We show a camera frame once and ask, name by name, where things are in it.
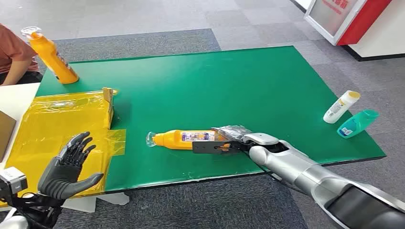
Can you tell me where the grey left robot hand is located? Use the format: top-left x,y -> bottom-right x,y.
37,131 -> 105,200

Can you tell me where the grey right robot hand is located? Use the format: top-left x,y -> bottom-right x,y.
192,125 -> 254,156

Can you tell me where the orange bottle clear cap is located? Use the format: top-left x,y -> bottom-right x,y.
146,129 -> 229,151
21,26 -> 79,85

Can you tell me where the white bottle yellow cap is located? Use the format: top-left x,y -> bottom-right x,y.
323,90 -> 362,125

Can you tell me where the teal plastic bottle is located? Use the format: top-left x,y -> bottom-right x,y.
336,109 -> 380,139

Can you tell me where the green table mat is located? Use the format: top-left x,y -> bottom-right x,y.
35,45 -> 387,193

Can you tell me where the yellow film wrapped box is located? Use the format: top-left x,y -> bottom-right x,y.
0,87 -> 127,208

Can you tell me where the brown cardboard box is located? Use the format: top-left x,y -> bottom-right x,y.
0,110 -> 17,162

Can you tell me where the person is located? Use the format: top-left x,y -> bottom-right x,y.
0,23 -> 43,86

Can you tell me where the red white kiosk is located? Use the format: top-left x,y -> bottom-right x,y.
303,0 -> 405,62

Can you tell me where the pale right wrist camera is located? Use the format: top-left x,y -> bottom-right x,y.
243,133 -> 280,146

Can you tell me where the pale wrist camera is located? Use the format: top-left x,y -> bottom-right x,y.
243,133 -> 280,146
0,167 -> 29,195

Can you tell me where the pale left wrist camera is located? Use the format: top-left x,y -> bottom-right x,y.
0,167 -> 29,195

